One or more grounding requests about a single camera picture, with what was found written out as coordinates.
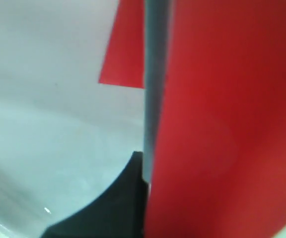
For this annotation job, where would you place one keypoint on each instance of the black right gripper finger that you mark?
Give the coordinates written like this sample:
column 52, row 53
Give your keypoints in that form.
column 117, row 213

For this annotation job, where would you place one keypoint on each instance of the red flag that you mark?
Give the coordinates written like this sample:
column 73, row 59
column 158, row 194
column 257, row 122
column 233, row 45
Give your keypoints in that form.
column 220, row 162

